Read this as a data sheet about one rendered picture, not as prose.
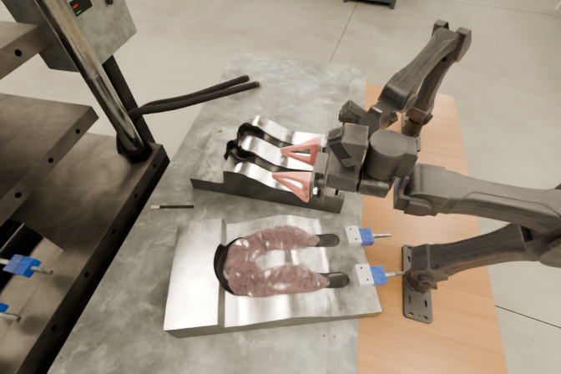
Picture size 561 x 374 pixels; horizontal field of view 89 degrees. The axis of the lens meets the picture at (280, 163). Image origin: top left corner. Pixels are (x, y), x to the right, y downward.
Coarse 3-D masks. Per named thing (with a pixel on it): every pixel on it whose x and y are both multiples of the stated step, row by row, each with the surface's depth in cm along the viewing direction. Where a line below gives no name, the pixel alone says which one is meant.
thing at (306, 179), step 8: (320, 160) 50; (320, 168) 49; (272, 176) 52; (280, 176) 51; (288, 176) 50; (296, 176) 49; (304, 176) 48; (312, 176) 48; (288, 184) 52; (304, 184) 49; (312, 184) 48; (296, 192) 52; (304, 192) 51; (312, 192) 51; (304, 200) 52
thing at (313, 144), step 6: (318, 138) 54; (300, 144) 54; (306, 144) 53; (312, 144) 53; (318, 144) 53; (282, 150) 56; (288, 150) 56; (294, 150) 55; (312, 150) 54; (318, 150) 54; (288, 156) 57; (294, 156) 57; (300, 156) 57; (306, 156) 57; (312, 156) 55; (306, 162) 57; (312, 162) 57
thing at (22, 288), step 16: (16, 224) 72; (0, 240) 69; (16, 240) 71; (32, 240) 75; (48, 240) 80; (0, 256) 68; (16, 256) 72; (32, 256) 76; (48, 256) 81; (0, 272) 68; (0, 288) 69; (16, 288) 73; (32, 288) 77; (16, 304) 74; (0, 320) 70; (0, 336) 71
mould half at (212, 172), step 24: (264, 120) 101; (216, 144) 103; (240, 144) 93; (264, 144) 95; (216, 168) 96; (240, 168) 87; (312, 168) 93; (240, 192) 94; (264, 192) 91; (288, 192) 88
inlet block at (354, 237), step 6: (348, 228) 80; (354, 228) 80; (366, 228) 81; (348, 234) 78; (354, 234) 78; (360, 234) 80; (366, 234) 80; (372, 234) 81; (378, 234) 81; (384, 234) 81; (390, 234) 81; (348, 240) 77; (354, 240) 77; (360, 240) 77; (366, 240) 79; (372, 240) 79; (348, 246) 79; (354, 246) 79
